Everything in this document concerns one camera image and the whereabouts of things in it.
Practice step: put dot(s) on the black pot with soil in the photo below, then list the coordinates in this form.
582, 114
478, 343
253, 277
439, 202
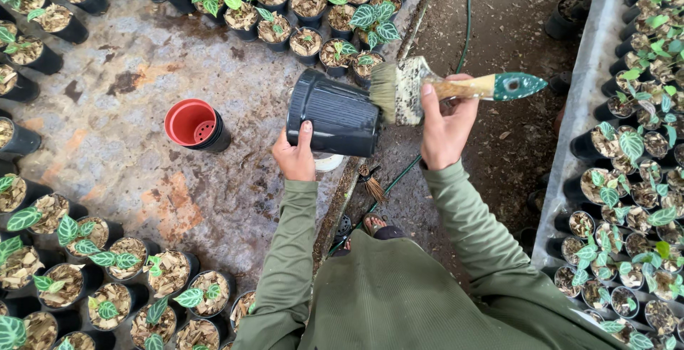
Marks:
565, 16

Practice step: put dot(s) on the person's sandalled foot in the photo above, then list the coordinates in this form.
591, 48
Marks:
374, 224

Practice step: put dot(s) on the stack of black plastic pots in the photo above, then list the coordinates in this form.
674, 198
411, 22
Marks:
220, 136

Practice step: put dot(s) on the black plastic plant pot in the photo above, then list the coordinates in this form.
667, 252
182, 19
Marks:
331, 115

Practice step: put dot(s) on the group of potted leafy seedlings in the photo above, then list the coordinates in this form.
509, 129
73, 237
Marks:
112, 286
240, 16

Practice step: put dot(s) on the small straw hand broom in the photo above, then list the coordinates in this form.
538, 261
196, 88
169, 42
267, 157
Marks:
373, 184

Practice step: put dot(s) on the red plastic plant pot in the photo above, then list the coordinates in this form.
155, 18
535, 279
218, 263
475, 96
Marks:
187, 120

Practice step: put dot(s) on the small black empty pot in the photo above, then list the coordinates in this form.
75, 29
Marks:
561, 82
537, 201

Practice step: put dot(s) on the person's right hand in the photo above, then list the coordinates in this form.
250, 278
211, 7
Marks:
443, 136

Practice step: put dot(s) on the white round container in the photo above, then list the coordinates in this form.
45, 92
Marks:
327, 163

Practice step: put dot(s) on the person's green shirt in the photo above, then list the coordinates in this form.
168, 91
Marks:
395, 296

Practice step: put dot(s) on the black mesh pot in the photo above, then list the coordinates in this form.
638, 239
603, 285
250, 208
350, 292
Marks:
342, 228

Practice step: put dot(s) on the person's left hand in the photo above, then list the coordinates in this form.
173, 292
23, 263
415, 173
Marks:
294, 160

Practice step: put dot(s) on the grey bench of potted seedlings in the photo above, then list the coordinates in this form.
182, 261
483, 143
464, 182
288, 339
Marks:
630, 179

